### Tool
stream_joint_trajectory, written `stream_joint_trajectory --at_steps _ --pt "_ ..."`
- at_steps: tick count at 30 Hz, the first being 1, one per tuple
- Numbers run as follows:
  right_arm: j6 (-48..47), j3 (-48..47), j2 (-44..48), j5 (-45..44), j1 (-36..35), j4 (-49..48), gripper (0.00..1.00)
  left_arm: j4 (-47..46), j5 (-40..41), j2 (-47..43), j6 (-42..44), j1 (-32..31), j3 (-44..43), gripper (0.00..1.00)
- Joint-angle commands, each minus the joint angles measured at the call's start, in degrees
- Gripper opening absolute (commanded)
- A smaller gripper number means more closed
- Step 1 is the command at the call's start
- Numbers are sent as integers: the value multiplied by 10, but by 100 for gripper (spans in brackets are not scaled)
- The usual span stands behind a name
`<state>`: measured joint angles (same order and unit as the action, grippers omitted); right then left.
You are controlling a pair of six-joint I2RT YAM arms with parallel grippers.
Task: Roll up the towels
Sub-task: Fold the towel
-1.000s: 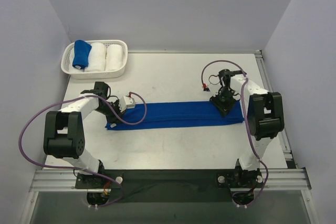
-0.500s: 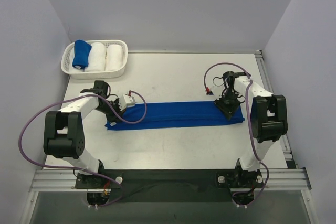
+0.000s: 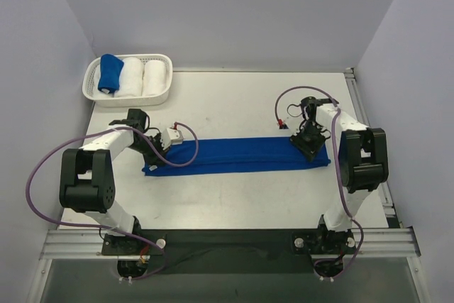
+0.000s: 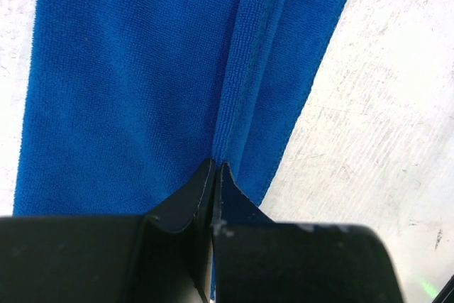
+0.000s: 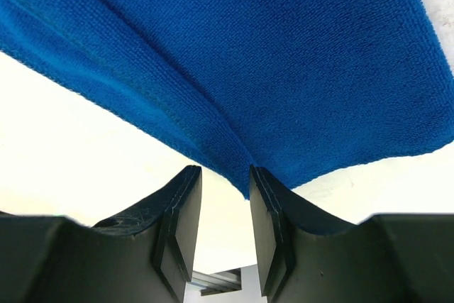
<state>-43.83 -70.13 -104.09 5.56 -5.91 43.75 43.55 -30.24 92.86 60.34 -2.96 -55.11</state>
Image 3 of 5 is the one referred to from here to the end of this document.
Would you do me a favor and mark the right rolled white towel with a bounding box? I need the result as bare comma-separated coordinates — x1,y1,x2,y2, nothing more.
143,60,166,97

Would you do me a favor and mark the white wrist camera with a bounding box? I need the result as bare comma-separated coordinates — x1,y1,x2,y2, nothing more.
160,126,184,150
277,117,301,134

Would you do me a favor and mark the rolled white towel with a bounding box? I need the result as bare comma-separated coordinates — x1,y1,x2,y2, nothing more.
114,57,144,97
143,60,166,97

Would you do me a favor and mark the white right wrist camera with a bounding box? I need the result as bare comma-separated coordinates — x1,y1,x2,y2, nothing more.
277,117,301,134

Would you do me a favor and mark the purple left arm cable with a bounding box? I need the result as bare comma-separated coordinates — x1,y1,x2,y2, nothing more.
25,122,199,279

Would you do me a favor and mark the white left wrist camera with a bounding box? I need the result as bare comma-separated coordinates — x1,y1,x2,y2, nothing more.
160,126,184,150

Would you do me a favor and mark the blue towel pile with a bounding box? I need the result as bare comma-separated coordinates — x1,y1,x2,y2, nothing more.
142,136,331,177

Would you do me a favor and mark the aluminium rail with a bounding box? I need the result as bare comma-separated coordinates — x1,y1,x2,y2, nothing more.
344,68,402,228
40,228,421,260

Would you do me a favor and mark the aluminium front rail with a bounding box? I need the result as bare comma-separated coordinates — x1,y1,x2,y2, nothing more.
40,228,421,260

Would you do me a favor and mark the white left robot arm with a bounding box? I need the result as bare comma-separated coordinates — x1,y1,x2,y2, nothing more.
59,109,169,255

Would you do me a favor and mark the aluminium right side rail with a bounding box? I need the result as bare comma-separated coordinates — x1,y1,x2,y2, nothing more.
344,68,402,228

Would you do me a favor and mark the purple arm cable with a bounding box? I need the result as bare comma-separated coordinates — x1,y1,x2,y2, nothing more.
25,122,199,279
275,85,362,279

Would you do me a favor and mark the middle rolled white towel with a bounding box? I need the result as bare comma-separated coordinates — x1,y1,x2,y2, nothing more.
114,57,144,97

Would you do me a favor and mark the white plastic mesh basket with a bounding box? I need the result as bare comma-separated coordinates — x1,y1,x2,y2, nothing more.
82,54,173,107

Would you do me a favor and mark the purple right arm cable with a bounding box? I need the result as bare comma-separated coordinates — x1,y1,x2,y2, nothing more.
275,85,362,279

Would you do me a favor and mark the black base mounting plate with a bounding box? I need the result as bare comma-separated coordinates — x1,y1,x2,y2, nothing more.
101,226,357,278

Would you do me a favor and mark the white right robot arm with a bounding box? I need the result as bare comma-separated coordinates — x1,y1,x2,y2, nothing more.
289,97,389,253

